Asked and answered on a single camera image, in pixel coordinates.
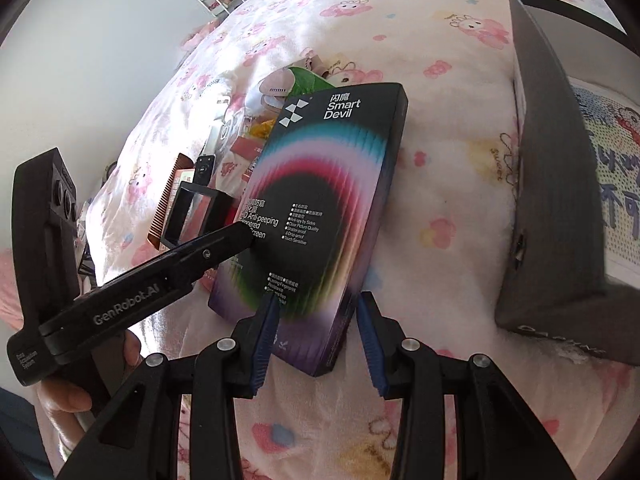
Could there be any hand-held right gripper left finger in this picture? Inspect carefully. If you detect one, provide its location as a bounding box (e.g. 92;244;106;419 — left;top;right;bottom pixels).
57;294;281;480

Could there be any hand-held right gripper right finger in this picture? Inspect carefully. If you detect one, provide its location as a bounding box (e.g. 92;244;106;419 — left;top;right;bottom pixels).
356;290;583;480

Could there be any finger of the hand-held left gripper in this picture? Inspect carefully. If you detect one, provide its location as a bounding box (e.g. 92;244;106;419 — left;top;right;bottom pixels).
170;222;253;286

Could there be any black square frame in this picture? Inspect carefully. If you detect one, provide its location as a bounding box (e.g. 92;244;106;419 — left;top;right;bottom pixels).
161;183;234;252

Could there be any pink printed card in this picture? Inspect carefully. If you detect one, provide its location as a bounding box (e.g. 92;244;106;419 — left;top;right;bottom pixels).
172;168;197;196

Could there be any white smart watch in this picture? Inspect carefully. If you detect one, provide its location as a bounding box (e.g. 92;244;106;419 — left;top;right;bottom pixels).
194;94;232;187

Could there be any red envelope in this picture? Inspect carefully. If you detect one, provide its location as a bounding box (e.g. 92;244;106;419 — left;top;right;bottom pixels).
234;136;269;187

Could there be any black box with colourful print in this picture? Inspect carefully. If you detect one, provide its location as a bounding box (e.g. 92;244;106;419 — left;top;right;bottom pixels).
206;81;410;379

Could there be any grey storage box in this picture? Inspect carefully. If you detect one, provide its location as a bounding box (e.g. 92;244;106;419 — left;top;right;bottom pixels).
495;0;640;361

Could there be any person's left hand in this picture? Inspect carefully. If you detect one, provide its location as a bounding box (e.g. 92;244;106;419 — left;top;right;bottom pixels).
39;329;144;448

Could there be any brown comb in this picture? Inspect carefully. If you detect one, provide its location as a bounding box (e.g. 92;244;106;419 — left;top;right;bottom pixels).
147;154;196;252

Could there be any clear plastic packet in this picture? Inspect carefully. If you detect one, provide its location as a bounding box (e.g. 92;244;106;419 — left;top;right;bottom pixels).
219;106;252;152

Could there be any green packet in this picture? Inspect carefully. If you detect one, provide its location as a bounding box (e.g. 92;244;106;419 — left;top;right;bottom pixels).
289;65;332;97

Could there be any pink cartoon printed blanket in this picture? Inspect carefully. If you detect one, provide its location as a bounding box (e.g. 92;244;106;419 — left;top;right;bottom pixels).
30;0;640;480

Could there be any cartoon bead board packet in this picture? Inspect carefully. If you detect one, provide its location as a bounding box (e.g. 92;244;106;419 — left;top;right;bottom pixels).
570;77;640;281

